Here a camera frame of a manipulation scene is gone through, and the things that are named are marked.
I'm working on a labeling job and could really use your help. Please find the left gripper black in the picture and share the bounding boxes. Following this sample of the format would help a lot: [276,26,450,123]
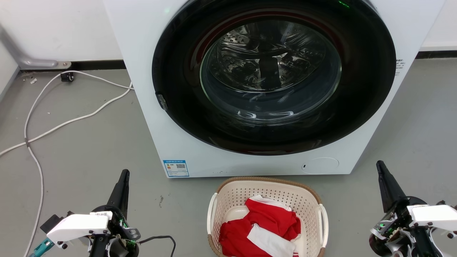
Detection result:
[89,169,141,257]

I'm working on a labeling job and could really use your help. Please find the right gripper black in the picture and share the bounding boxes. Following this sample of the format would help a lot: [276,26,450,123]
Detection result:
[369,160,445,257]

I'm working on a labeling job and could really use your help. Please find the cream plastic laundry basket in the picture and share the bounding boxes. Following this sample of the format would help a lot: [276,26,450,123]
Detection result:
[207,177,329,257]

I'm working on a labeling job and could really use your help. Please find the blue energy label sticker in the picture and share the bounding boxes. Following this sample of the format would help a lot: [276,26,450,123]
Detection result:
[163,160,190,178]

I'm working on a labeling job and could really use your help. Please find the black box behind left housing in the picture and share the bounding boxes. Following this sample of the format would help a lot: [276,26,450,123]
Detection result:
[40,211,74,234]

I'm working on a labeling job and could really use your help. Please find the black round washer door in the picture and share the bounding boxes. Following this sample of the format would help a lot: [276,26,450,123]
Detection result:
[152,0,397,156]

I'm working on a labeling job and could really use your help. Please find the red and white garment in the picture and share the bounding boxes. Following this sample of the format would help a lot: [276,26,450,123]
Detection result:
[219,195,301,257]

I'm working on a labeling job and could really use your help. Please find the white front-load washing machine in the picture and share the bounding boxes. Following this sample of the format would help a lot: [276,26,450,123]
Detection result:
[103,0,447,178]

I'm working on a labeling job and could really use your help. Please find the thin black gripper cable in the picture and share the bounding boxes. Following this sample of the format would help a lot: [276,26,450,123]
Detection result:
[137,235,176,257]

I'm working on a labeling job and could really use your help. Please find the white power cable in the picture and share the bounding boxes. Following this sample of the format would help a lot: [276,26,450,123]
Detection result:
[0,81,133,157]
[23,70,134,257]

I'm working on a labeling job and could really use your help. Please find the teal cable connector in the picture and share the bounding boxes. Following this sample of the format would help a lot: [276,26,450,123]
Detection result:
[29,238,55,257]

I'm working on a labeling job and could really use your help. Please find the grey wall pipe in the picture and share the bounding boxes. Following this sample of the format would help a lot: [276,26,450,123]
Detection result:
[0,24,72,70]

